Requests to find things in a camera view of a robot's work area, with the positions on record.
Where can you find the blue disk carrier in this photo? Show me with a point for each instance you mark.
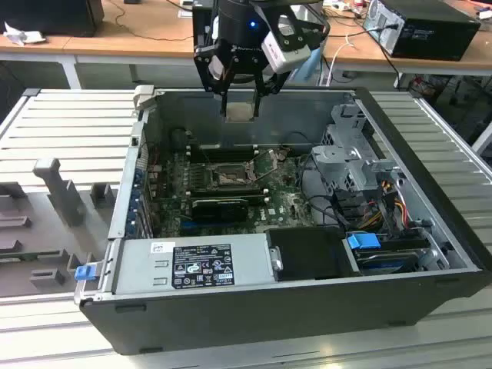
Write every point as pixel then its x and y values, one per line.
pixel 363 246

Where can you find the black desktop PC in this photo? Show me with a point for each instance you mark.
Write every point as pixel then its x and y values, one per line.
pixel 434 30

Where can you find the small black computer tower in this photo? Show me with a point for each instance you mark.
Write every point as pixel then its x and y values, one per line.
pixel 200 27

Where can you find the black open PC case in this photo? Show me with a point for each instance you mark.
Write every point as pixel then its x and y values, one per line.
pixel 230 323

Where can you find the pale blue teach pendant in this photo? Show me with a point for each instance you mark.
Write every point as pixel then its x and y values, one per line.
pixel 313 65

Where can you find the round coin battery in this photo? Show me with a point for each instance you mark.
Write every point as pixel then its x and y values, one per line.
pixel 283 153

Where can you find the green circuit board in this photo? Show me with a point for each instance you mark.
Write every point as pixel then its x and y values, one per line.
pixel 23 258

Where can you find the black hard disk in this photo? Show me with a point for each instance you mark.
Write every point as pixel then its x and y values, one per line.
pixel 384 262

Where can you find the silver CPU plate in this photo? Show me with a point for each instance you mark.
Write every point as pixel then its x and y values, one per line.
pixel 240 112

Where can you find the CPU socket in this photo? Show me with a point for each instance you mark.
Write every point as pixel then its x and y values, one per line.
pixel 227 177

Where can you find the silver drive cage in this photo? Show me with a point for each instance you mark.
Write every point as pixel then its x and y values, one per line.
pixel 334 161

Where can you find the green motherboard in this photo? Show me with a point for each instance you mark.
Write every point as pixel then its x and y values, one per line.
pixel 276 192

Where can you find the black plastic air shroud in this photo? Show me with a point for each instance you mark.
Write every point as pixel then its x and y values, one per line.
pixel 307 250

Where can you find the grey case release latch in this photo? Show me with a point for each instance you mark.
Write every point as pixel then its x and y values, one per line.
pixel 144 94

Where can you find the large black box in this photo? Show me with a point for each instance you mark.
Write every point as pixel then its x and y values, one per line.
pixel 50 15

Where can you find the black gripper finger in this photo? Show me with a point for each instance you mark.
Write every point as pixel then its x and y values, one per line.
pixel 224 104
pixel 258 104

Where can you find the blue plastic latch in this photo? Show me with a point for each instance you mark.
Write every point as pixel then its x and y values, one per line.
pixel 84 273

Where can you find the crumpled white paper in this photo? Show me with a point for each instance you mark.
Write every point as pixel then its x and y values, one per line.
pixel 23 36

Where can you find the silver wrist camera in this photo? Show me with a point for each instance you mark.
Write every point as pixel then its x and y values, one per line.
pixel 216 67

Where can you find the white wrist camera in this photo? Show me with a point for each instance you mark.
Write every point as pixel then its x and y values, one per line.
pixel 282 57

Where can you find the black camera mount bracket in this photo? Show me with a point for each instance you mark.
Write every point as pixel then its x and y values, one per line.
pixel 311 23

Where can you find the grey power supply unit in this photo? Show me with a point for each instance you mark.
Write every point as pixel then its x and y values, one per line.
pixel 138 269

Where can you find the black graphics card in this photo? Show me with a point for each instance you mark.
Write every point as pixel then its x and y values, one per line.
pixel 219 211

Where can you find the black RAM slot row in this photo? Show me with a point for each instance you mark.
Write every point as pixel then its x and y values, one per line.
pixel 219 153
pixel 227 194

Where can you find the wooden desk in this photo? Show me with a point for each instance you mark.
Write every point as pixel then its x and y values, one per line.
pixel 153 46

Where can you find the grey parts rack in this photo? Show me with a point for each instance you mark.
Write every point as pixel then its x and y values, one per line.
pixel 38 230

